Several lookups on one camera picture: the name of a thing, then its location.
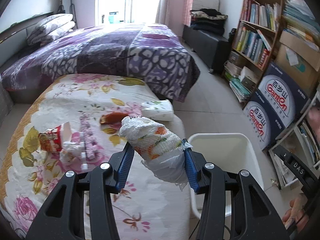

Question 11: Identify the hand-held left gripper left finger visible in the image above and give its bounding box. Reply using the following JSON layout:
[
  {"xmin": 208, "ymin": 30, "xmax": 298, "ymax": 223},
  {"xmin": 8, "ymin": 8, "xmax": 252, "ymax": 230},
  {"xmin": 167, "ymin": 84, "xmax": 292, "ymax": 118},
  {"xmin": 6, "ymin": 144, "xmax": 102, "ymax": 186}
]
[{"xmin": 25, "ymin": 142, "xmax": 136, "ymax": 240}]

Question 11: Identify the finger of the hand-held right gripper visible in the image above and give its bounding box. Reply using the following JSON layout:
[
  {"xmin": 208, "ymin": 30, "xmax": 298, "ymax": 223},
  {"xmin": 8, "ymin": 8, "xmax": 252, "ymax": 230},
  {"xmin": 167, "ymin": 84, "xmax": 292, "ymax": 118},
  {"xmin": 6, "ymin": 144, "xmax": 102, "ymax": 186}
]
[{"xmin": 273, "ymin": 144, "xmax": 295, "ymax": 165}]

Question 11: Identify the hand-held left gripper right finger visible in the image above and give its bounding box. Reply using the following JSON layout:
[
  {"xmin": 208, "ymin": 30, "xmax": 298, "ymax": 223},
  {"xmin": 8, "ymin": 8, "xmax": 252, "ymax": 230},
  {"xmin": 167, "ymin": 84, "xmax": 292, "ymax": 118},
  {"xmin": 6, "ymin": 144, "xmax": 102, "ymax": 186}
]
[{"xmin": 182, "ymin": 138, "xmax": 291, "ymax": 240}]

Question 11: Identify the white diaper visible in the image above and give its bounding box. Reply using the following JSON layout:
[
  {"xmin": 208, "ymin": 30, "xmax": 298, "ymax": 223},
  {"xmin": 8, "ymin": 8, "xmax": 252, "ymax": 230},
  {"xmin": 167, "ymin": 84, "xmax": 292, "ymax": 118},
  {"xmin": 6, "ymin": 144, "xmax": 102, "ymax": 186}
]
[{"xmin": 119, "ymin": 116, "xmax": 192, "ymax": 192}]

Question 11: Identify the white plastic trash bin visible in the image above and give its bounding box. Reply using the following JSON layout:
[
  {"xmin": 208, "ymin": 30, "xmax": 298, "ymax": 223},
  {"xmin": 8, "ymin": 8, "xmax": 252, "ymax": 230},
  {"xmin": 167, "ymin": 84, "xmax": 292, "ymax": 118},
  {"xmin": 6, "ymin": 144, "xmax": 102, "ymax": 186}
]
[{"xmin": 187, "ymin": 133, "xmax": 266, "ymax": 221}]

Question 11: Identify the person's right hand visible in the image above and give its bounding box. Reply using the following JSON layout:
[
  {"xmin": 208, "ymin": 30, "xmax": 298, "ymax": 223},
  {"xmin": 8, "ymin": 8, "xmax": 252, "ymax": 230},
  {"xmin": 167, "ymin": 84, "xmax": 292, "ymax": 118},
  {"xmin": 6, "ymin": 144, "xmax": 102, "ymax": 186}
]
[{"xmin": 282, "ymin": 194, "xmax": 309, "ymax": 231}]

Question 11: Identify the stack of white booklets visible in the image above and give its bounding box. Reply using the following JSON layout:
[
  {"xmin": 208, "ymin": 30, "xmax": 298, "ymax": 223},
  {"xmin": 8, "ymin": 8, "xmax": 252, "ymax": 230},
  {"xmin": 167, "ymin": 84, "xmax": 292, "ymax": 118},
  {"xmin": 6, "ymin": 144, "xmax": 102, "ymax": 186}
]
[{"xmin": 272, "ymin": 152, "xmax": 298, "ymax": 187}]

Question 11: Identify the navy water carton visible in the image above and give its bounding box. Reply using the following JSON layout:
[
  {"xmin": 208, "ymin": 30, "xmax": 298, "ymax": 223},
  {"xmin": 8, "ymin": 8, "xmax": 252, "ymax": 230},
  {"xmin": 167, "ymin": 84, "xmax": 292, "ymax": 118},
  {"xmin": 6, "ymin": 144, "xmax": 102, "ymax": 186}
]
[
  {"xmin": 243, "ymin": 96, "xmax": 298, "ymax": 151},
  {"xmin": 257, "ymin": 62, "xmax": 311, "ymax": 128}
]

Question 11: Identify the crushed clear plastic bottle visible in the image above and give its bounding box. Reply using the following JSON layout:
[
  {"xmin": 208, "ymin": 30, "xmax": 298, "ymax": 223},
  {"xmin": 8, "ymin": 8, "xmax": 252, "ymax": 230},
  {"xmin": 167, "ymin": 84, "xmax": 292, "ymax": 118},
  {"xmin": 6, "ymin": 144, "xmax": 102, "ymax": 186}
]
[{"xmin": 79, "ymin": 116, "xmax": 98, "ymax": 160}]

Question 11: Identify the pink plush toy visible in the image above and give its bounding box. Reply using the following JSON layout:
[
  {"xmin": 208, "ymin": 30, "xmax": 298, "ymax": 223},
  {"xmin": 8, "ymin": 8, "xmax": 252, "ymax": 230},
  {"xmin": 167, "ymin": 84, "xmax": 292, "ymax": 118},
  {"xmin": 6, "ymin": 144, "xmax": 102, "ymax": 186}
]
[{"xmin": 307, "ymin": 106, "xmax": 320, "ymax": 131}]

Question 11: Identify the reddish brown wrapper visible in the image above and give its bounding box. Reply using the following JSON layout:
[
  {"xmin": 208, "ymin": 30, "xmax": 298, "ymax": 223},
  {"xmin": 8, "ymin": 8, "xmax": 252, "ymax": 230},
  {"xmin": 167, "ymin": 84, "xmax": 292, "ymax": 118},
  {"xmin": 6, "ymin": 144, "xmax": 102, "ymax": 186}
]
[{"xmin": 100, "ymin": 112, "xmax": 129, "ymax": 126}]

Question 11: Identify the crumpled white tissue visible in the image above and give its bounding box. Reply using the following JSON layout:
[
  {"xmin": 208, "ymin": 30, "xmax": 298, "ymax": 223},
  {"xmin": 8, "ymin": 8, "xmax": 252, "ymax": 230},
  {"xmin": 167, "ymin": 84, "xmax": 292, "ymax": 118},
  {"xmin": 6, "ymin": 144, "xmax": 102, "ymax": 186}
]
[{"xmin": 60, "ymin": 140, "xmax": 86, "ymax": 163}]

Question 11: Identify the white tissue pack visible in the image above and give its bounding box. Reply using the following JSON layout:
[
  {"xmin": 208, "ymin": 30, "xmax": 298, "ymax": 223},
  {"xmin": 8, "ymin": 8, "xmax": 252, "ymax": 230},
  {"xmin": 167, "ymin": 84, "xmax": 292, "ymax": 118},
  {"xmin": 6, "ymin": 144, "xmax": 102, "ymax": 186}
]
[{"xmin": 141, "ymin": 100, "xmax": 175, "ymax": 121}]

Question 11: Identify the crumpled red paper cup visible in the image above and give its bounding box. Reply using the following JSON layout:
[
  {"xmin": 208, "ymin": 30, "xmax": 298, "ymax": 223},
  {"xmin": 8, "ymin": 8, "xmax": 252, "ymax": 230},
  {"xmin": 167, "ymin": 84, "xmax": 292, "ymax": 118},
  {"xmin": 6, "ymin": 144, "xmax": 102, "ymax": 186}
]
[{"xmin": 38, "ymin": 122, "xmax": 73, "ymax": 154}]

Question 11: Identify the pile of books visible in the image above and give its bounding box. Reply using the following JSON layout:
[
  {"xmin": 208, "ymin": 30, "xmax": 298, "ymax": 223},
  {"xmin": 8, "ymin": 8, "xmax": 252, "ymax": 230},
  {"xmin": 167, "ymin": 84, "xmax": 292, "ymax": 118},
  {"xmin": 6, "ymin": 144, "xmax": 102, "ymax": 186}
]
[{"xmin": 224, "ymin": 51, "xmax": 261, "ymax": 103}]

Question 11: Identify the floral table cloth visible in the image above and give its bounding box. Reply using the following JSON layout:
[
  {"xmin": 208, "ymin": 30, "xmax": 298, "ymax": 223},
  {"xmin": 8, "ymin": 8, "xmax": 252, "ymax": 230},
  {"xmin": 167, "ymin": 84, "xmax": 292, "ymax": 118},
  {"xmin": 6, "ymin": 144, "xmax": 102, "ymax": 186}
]
[{"xmin": 0, "ymin": 73, "xmax": 187, "ymax": 240}]

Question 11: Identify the brown cardboard box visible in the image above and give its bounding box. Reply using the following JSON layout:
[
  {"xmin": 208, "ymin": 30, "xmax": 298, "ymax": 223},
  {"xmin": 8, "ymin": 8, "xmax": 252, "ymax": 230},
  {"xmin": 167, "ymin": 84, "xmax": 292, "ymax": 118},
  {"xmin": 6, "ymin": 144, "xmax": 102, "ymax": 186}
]
[{"xmin": 275, "ymin": 30, "xmax": 320, "ymax": 98}]

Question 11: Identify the row of thick books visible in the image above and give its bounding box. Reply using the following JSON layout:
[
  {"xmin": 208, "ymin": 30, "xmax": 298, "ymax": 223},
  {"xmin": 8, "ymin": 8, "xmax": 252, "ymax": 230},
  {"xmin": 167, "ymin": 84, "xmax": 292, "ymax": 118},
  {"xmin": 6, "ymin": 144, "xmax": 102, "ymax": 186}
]
[{"xmin": 235, "ymin": 22, "xmax": 272, "ymax": 69}]

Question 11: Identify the purple patterned blanket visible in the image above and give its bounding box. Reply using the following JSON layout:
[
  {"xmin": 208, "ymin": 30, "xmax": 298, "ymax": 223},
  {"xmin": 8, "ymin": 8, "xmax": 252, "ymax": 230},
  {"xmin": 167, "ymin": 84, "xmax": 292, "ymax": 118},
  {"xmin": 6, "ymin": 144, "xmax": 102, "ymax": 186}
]
[{"xmin": 1, "ymin": 23, "xmax": 201, "ymax": 103}]

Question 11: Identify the black bench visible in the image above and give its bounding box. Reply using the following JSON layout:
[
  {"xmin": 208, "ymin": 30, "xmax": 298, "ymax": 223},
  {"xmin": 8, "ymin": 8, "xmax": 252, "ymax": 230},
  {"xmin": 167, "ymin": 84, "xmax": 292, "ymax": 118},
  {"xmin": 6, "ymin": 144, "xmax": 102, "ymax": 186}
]
[{"xmin": 182, "ymin": 26, "xmax": 232, "ymax": 73}]

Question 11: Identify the wooden bookshelf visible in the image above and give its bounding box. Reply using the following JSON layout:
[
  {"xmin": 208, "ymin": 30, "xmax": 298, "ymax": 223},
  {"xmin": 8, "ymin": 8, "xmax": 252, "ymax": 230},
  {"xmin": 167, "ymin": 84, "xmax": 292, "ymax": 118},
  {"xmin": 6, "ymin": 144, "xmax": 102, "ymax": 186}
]
[{"xmin": 231, "ymin": 0, "xmax": 286, "ymax": 71}]

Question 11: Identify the row of thin books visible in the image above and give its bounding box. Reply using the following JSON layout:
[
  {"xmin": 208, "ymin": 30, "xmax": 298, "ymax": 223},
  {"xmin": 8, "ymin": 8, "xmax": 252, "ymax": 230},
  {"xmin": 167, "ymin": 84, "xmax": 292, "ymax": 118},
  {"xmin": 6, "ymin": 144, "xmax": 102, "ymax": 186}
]
[{"xmin": 241, "ymin": 0, "xmax": 282, "ymax": 32}]

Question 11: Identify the stack of paper folders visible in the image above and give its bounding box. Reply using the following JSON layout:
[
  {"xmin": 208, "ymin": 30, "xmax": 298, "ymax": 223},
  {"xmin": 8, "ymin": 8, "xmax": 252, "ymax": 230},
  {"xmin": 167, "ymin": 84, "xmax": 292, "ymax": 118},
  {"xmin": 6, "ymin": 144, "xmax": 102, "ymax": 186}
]
[{"xmin": 282, "ymin": 0, "xmax": 320, "ymax": 43}]

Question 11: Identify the stack of folded clothes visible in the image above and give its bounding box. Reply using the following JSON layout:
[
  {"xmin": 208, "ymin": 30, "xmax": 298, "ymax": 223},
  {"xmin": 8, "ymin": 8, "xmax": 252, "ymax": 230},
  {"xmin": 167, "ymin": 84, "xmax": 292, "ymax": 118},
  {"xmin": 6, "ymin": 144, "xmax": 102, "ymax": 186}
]
[{"xmin": 190, "ymin": 9, "xmax": 228, "ymax": 36}]

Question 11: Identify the folded floral quilt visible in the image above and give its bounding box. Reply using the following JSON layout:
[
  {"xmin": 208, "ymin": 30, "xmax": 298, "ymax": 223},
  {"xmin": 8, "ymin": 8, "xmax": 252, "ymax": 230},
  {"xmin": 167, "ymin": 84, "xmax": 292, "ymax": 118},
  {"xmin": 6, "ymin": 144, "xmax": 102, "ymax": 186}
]
[{"xmin": 26, "ymin": 14, "xmax": 76, "ymax": 46}]

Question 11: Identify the pink cabinet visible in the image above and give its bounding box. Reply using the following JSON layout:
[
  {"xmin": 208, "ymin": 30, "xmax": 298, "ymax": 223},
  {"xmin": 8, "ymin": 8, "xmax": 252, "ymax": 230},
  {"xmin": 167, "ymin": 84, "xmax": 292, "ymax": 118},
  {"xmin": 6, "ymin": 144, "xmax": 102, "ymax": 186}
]
[{"xmin": 184, "ymin": 0, "xmax": 221, "ymax": 27}]

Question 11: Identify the window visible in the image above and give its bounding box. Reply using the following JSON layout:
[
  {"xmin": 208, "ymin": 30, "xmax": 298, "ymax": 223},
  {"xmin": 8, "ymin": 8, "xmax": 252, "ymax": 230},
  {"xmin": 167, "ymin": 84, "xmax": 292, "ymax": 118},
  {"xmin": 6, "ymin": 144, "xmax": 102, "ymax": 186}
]
[{"xmin": 96, "ymin": 0, "xmax": 163, "ymax": 26}]

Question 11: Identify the black coat stand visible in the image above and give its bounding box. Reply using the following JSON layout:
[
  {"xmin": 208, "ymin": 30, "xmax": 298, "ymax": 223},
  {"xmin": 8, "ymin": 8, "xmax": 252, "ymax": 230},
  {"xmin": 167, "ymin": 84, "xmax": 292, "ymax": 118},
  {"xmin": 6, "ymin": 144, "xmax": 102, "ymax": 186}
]
[{"xmin": 59, "ymin": 0, "xmax": 78, "ymax": 28}]

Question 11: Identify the white curtain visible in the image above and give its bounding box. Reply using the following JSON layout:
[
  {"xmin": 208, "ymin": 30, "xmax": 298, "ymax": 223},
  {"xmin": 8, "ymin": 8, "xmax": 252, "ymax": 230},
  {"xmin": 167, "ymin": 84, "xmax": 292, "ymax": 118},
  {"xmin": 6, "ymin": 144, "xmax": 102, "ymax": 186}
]
[{"xmin": 155, "ymin": 0, "xmax": 171, "ymax": 25}]

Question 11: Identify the dark wooden headboard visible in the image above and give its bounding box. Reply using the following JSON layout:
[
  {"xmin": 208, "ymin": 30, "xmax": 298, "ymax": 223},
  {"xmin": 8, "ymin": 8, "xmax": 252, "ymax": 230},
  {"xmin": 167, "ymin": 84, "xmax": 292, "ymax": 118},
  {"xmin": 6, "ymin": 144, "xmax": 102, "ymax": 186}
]
[{"xmin": 0, "ymin": 11, "xmax": 54, "ymax": 43}]

